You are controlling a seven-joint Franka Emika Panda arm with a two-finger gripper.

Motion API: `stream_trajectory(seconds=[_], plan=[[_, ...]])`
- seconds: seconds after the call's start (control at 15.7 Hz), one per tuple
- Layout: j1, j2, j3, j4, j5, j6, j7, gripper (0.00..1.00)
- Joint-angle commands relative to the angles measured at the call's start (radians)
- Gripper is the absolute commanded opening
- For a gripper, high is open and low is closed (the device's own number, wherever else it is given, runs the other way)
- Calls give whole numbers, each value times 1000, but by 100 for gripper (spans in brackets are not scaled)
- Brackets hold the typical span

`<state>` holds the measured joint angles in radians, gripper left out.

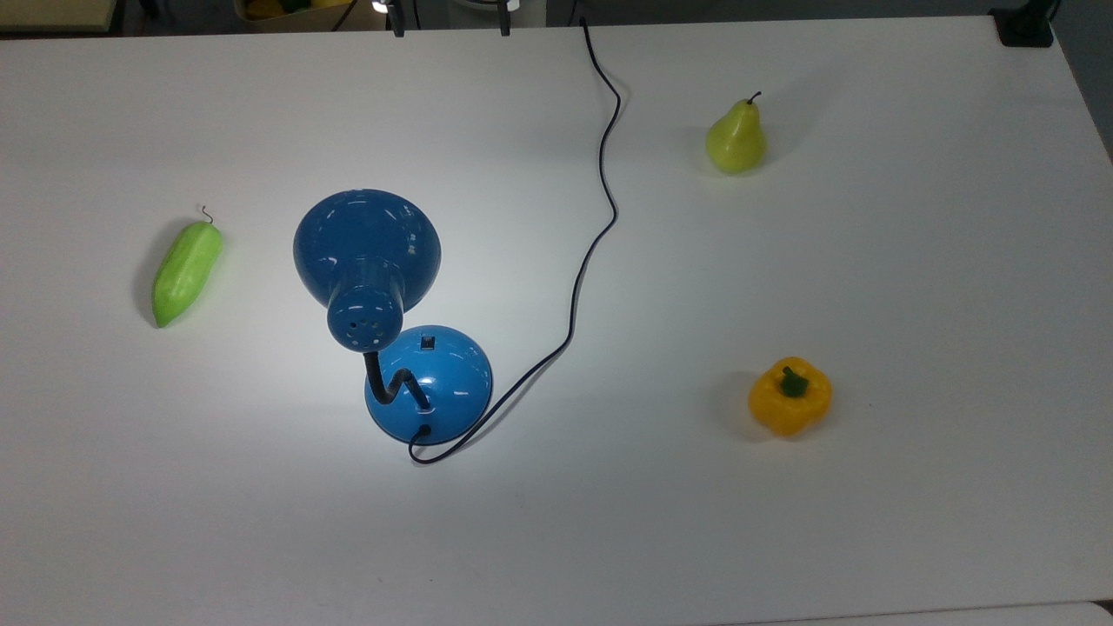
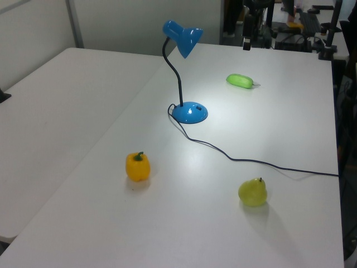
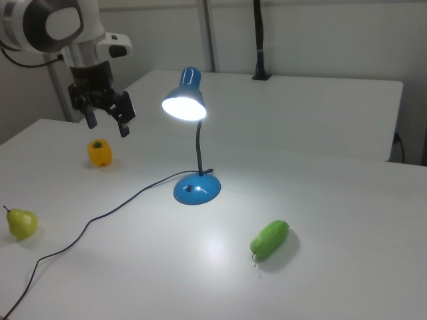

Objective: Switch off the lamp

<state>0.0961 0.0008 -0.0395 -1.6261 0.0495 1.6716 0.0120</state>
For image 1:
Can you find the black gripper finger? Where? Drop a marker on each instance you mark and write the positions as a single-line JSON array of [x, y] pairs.
[[397, 19], [504, 19]]

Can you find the blue desk lamp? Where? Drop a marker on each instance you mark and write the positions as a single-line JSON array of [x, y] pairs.
[[383, 235]]

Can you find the green toy pear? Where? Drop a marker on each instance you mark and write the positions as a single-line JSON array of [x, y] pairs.
[[735, 143]]

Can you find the green toy cucumber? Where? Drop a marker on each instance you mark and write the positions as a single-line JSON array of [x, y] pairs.
[[185, 274]]

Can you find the beige cardboard box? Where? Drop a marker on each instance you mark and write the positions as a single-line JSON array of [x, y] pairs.
[[52, 13]]

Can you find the yellow toy bell pepper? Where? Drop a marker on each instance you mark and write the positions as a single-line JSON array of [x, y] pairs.
[[787, 409]]

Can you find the black table clamp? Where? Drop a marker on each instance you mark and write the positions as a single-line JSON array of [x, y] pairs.
[[1026, 33]]

